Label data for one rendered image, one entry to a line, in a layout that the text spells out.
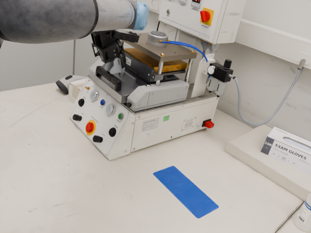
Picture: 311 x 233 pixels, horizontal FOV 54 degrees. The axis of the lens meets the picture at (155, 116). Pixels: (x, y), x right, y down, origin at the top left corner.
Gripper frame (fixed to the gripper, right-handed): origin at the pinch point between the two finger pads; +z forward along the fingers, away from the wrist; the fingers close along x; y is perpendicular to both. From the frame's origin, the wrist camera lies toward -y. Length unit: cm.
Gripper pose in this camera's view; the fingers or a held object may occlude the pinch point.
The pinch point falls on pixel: (121, 72)
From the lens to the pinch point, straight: 114.6
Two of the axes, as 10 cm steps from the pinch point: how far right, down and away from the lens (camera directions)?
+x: 6.2, 4.7, -6.3
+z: 1.1, 7.4, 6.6
